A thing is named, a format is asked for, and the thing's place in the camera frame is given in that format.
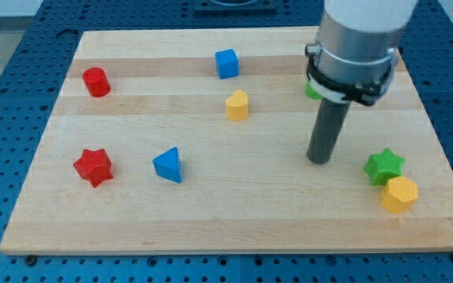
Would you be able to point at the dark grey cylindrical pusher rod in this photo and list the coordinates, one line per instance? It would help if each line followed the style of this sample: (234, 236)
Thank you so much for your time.
(326, 130)

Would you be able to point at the green star block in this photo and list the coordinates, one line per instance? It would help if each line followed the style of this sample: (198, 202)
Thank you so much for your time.
(380, 167)

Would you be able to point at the yellow hexagon block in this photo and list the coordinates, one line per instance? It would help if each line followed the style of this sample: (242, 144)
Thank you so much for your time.
(399, 194)

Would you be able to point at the green block behind arm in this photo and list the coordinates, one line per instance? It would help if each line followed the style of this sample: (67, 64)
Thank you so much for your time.
(311, 92)

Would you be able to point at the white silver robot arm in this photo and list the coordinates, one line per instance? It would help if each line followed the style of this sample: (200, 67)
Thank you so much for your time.
(353, 58)

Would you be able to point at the red star block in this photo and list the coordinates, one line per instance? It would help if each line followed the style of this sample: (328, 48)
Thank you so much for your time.
(94, 166)

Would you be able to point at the yellow heart block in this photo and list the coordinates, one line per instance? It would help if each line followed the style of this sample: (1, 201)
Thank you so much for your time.
(237, 106)

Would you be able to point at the blue cube block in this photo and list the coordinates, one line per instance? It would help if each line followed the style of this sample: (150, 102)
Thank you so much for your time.
(226, 64)

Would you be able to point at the blue triangle block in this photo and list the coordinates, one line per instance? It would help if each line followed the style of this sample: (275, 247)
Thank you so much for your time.
(167, 165)

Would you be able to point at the wooden board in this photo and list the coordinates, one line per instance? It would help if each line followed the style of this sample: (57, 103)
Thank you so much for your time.
(247, 186)

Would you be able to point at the red cylinder block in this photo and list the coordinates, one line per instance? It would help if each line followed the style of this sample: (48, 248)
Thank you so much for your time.
(96, 82)

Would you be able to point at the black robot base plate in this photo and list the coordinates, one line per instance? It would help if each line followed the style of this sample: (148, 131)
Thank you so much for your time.
(234, 6)

